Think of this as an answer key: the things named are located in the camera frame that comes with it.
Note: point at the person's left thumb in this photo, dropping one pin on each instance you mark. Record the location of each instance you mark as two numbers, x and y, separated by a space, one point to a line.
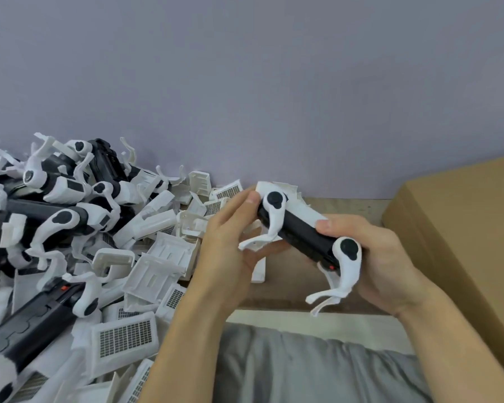
237 209

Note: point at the small white plastic piece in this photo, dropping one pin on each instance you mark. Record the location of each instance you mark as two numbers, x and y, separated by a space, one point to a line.
259 272

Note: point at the brown cardboard box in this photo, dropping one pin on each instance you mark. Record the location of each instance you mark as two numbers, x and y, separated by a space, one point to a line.
466 230

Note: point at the person's right hand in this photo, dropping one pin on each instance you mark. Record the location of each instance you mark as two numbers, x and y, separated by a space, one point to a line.
386 268

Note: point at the person's left hand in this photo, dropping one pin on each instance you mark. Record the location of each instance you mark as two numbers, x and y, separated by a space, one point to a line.
220 255

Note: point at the pile of assembled black devices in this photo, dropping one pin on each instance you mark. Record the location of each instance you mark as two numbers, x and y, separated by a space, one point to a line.
63 222

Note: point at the black device with white clips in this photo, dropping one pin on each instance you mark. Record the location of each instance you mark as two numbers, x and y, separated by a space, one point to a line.
298 230

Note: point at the person's left forearm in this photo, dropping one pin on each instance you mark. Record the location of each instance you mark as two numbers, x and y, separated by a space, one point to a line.
184 348

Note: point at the person's right thumb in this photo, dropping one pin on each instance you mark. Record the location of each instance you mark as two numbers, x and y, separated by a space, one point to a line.
334 226

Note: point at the person's right forearm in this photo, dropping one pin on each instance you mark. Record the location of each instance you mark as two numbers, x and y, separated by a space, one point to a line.
449 348

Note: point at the person's grey clothing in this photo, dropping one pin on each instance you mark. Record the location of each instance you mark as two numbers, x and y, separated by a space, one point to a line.
302 369

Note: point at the pile of white plastic parts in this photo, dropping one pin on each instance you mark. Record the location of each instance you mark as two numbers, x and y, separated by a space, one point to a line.
159 255

